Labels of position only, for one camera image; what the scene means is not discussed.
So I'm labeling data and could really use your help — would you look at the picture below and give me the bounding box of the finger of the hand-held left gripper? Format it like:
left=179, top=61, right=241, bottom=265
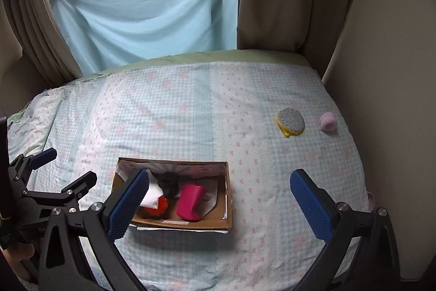
left=10, top=147, right=58, bottom=176
left=60, top=171, right=98, bottom=207

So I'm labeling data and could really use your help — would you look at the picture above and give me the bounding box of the yellow sponge with grey top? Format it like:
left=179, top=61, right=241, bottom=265
left=274, top=107, right=305, bottom=139

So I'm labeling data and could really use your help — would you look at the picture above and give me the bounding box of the black scrunchie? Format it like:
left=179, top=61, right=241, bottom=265
left=157, top=172, right=182, bottom=199

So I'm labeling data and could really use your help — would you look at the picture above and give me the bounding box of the patterned cardboard box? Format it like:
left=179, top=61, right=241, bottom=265
left=112, top=157, right=233, bottom=233

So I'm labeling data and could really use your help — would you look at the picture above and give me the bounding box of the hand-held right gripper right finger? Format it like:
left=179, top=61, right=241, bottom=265
left=289, top=169, right=401, bottom=290

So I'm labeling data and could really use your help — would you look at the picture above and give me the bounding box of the floral checked bedspread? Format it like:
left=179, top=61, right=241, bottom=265
left=7, top=61, right=377, bottom=291

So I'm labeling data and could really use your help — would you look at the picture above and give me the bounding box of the orange pompom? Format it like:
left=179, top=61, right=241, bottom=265
left=143, top=196, right=169, bottom=217

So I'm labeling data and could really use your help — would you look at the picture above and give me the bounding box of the pink soft ball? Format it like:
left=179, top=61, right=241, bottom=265
left=318, top=112, right=338, bottom=134

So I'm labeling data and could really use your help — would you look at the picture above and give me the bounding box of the crumpled floral quilt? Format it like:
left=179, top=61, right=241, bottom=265
left=7, top=86, right=66, bottom=155

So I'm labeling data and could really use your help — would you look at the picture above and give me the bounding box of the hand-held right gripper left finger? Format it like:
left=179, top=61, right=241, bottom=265
left=38, top=168, right=150, bottom=291

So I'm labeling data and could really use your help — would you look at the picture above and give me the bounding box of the white cloth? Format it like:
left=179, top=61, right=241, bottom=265
left=139, top=180, right=165, bottom=210

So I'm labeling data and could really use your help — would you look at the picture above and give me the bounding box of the light blue hanging cloth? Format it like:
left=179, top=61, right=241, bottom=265
left=50, top=0, right=241, bottom=77

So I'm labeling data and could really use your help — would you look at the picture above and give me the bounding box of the pink pouch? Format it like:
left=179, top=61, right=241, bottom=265
left=176, top=184, right=208, bottom=221

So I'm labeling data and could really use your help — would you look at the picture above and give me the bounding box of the green bed sheet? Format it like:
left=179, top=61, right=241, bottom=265
left=80, top=49, right=316, bottom=77

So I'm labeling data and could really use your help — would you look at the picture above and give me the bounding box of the person's left hand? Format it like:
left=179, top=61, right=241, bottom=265
left=0, top=242, right=35, bottom=280

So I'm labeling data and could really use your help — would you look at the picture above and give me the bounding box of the beige headboard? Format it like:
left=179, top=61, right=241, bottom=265
left=0, top=1, right=52, bottom=123

